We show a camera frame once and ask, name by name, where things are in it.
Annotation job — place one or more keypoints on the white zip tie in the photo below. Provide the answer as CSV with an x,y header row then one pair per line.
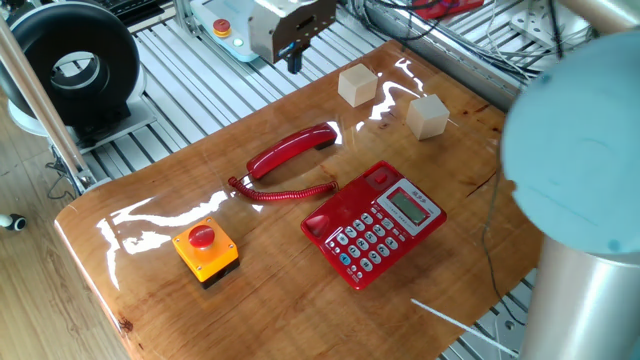
x,y
465,327

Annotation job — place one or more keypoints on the white perforated bracket plate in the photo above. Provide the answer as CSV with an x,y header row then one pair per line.
x,y
537,22

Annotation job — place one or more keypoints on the pale wooden cube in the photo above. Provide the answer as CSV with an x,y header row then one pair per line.
x,y
427,117
357,85

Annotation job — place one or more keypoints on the upright aluminium frame post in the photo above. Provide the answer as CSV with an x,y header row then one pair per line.
x,y
184,17

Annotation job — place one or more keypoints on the white and black caster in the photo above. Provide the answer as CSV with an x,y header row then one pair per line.
x,y
17,222

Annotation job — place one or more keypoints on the black keyboard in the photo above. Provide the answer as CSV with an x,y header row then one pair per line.
x,y
135,7

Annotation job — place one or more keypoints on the silver Schunk gripper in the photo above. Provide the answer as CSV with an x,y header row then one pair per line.
x,y
290,25

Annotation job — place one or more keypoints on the orange emergency stop button box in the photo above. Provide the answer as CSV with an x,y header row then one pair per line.
x,y
207,250

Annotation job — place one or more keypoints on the red telephone base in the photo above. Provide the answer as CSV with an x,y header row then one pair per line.
x,y
370,230

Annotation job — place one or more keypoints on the red telephone handset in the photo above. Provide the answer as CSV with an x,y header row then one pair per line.
x,y
285,150

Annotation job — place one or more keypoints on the slanted metal frame post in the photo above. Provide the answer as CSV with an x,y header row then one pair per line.
x,y
40,100

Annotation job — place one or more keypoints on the grey robot teach pendant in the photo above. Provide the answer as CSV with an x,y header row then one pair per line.
x,y
210,12

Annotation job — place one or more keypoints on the glossy wooden board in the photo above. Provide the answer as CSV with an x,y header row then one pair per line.
x,y
280,310

